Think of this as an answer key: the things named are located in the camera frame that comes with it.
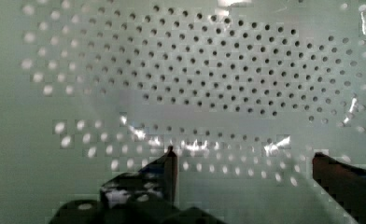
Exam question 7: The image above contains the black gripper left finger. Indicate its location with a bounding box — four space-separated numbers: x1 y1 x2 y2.
49 146 226 224

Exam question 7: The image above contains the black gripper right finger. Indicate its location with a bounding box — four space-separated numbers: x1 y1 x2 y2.
312 152 366 224

